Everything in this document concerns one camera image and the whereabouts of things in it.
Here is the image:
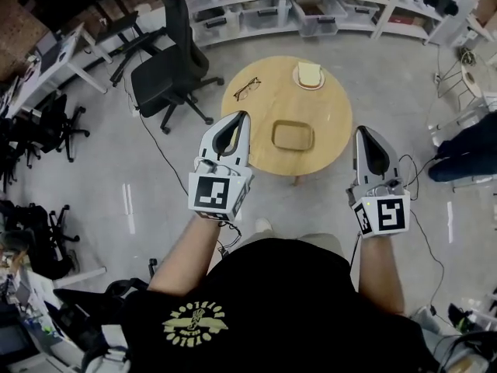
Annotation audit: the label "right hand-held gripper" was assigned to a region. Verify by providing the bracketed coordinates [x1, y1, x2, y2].
[345, 125, 412, 239]

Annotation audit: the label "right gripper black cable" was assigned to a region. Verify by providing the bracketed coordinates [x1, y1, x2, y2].
[398, 154, 447, 319]

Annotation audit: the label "black-rimmed eyeglasses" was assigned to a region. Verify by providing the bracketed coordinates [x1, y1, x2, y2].
[233, 77, 262, 102]

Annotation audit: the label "black floor cable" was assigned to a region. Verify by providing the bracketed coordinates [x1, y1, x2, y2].
[123, 74, 192, 202]

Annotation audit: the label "slice of bread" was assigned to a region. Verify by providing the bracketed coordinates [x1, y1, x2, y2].
[297, 62, 322, 86]

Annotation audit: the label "black television stand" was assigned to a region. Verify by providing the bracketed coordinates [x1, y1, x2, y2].
[95, 10, 166, 88]

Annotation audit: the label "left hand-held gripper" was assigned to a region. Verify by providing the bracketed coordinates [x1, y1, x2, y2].
[188, 110, 254, 223]

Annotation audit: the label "high-back black office chair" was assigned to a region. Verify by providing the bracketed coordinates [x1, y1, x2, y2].
[130, 0, 225, 134]

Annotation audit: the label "round wooden table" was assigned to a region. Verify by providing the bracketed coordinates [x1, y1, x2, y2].
[220, 55, 353, 187]

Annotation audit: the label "white desk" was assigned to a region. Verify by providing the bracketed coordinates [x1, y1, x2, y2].
[0, 23, 109, 120]

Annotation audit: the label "white round plate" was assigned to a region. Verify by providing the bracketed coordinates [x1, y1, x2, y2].
[291, 62, 325, 91]

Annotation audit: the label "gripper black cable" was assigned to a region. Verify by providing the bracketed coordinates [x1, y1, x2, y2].
[398, 154, 447, 319]
[215, 221, 245, 256]

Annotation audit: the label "black printed t-shirt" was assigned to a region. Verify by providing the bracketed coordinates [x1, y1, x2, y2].
[83, 238, 440, 373]

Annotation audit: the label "person's right forearm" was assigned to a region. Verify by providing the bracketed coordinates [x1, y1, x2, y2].
[356, 234, 407, 318]

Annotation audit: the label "white shelving unit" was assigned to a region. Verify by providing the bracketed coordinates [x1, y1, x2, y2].
[182, 0, 486, 49]

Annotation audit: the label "black and green shoe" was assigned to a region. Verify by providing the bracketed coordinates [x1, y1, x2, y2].
[447, 303, 483, 333]

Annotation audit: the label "laptop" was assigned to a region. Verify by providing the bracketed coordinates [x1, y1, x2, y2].
[35, 32, 60, 61]

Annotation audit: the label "white metal frame stool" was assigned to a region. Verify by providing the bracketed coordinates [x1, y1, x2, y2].
[429, 47, 497, 140]

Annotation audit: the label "person's left forearm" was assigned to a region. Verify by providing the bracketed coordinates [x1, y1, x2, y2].
[147, 214, 223, 293]

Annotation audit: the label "small black office chair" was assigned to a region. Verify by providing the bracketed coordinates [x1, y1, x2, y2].
[0, 198, 82, 281]
[21, 91, 91, 163]

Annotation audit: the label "beige trousers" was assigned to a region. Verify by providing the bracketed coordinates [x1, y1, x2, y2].
[248, 231, 346, 263]

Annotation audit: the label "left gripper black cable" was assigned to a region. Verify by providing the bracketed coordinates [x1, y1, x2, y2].
[215, 221, 245, 256]

